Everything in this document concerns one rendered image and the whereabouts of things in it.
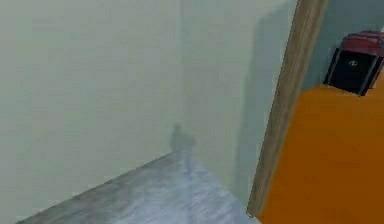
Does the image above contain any red and black folding chair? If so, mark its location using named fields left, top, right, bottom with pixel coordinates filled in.
left=322, top=30, right=384, bottom=97

